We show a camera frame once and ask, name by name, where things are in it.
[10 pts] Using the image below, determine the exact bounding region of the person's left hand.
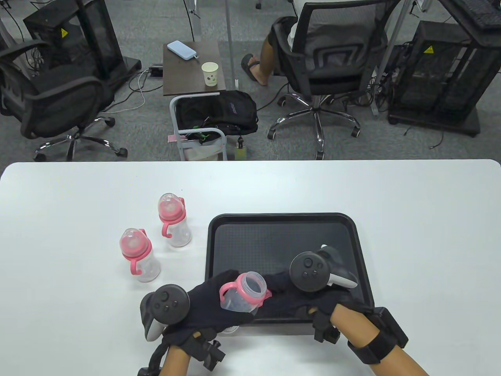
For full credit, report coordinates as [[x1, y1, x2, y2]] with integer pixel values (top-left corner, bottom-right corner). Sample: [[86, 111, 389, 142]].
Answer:
[[162, 270, 255, 348]]

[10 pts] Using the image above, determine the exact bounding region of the person's right hand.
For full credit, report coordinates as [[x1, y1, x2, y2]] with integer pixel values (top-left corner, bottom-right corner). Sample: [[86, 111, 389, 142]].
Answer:
[[256, 271, 373, 330]]

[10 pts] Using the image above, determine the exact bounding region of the grey handheld controller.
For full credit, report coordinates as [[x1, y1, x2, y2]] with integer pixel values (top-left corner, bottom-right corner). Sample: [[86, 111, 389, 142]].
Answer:
[[289, 246, 359, 293], [140, 284, 191, 342]]

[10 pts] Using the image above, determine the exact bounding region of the pink collar with nipple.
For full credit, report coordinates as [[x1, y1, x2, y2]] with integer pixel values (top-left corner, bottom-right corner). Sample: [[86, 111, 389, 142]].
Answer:
[[120, 240, 151, 259], [158, 204, 186, 222]]

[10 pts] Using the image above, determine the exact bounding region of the person's right forearm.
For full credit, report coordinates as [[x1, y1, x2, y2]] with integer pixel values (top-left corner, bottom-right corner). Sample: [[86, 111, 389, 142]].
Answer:
[[331, 304, 430, 376]]

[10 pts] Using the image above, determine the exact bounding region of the person's left forearm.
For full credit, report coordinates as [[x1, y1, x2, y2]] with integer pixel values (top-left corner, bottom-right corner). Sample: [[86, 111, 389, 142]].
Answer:
[[159, 346, 193, 376]]

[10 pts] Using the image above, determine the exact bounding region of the black plastic tray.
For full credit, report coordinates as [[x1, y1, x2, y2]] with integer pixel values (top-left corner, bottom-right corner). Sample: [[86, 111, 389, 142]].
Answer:
[[205, 213, 375, 325]]

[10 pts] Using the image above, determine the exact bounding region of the white plastic bag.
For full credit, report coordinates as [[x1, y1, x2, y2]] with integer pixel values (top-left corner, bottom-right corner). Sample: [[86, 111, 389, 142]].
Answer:
[[183, 138, 220, 161]]

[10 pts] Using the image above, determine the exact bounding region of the black backpack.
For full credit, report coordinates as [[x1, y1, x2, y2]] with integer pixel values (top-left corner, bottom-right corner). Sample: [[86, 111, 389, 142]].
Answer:
[[175, 90, 259, 136]]

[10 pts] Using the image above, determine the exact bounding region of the grey slanted desk leg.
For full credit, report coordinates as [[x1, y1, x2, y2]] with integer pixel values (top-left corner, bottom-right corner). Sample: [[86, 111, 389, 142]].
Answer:
[[372, 0, 416, 117]]

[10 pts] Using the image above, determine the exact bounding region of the white paper cup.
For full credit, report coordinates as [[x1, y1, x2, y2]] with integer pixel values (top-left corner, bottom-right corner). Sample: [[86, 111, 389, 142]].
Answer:
[[201, 62, 218, 87]]

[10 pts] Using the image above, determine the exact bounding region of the black sandal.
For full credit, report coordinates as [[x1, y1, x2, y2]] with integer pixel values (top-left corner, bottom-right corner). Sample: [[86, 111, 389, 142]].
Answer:
[[241, 54, 262, 83]]

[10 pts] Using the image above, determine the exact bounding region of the black mesh office chair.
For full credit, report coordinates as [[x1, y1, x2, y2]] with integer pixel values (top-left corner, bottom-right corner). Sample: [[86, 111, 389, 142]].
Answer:
[[0, 39, 128, 162], [267, 0, 404, 161]]

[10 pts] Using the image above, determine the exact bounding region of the light blue power bank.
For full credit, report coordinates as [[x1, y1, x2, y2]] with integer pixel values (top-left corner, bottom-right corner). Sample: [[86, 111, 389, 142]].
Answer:
[[167, 40, 200, 62]]

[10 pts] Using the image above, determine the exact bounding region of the black mesh equipment cabinet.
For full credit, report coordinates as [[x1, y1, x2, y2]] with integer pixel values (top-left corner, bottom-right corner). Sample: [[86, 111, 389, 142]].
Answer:
[[23, 0, 142, 81], [387, 20, 501, 137]]

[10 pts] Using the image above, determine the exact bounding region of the grey metal pole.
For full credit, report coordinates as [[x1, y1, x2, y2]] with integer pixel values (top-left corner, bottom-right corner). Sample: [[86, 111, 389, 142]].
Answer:
[[225, 0, 240, 90]]

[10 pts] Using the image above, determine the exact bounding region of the white desk leg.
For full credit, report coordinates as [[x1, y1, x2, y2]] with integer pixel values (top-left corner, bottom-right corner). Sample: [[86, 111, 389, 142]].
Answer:
[[184, 0, 202, 43]]

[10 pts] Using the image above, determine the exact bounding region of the black keyboard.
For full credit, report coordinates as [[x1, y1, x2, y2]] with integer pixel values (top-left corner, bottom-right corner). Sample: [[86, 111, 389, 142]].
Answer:
[[462, 0, 501, 31]]

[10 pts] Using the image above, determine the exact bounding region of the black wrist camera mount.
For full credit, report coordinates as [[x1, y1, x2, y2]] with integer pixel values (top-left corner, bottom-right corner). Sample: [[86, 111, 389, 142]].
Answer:
[[181, 332, 227, 372], [312, 309, 342, 344]]

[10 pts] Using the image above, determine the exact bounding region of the black braided cable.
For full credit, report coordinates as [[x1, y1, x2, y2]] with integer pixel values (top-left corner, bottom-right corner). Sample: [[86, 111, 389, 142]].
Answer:
[[148, 341, 169, 369]]

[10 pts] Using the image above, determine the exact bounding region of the black wrist strap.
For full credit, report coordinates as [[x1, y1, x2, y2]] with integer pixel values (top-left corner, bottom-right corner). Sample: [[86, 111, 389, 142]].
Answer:
[[347, 330, 396, 365]]

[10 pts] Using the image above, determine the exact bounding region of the tangle of black cables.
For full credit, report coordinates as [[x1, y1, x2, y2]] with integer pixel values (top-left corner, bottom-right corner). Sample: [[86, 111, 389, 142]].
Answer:
[[352, 59, 405, 112]]

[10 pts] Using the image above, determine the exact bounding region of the brown side table white frame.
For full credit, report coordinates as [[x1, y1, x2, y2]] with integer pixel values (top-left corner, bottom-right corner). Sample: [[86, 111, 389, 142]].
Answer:
[[162, 39, 228, 162]]

